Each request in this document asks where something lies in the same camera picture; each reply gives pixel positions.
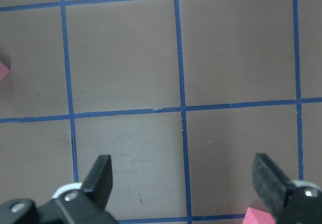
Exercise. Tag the pink foam cube far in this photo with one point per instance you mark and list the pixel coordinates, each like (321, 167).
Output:
(4, 70)

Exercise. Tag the pink foam cube centre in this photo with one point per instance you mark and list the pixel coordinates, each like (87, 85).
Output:
(255, 216)

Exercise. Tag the pink foam cube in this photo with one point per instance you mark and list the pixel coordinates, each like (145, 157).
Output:
(4, 70)
(255, 216)

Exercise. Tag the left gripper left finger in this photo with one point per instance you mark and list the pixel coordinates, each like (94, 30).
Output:
(85, 202)

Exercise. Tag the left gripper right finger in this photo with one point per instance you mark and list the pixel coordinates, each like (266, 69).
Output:
(288, 201)

